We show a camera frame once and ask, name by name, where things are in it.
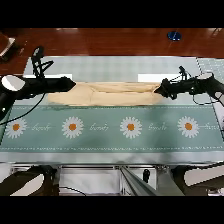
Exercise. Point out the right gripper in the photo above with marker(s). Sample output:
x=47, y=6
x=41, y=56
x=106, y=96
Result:
x=170, y=87

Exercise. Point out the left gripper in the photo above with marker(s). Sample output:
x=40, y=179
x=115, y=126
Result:
x=61, y=84

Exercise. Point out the cream shirt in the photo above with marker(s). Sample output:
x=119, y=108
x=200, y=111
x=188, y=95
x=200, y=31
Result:
x=110, y=95

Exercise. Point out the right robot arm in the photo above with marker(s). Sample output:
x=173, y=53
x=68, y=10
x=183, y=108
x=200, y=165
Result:
x=208, y=85

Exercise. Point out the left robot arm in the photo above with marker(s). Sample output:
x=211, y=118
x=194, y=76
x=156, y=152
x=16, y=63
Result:
x=23, y=87

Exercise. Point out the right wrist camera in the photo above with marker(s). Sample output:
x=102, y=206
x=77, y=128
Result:
x=183, y=72

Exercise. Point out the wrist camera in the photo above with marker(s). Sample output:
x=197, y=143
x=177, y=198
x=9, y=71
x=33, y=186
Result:
x=183, y=72
x=39, y=63

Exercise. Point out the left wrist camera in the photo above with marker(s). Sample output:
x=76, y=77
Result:
x=39, y=63

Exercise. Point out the silver frame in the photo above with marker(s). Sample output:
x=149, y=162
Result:
x=140, y=186

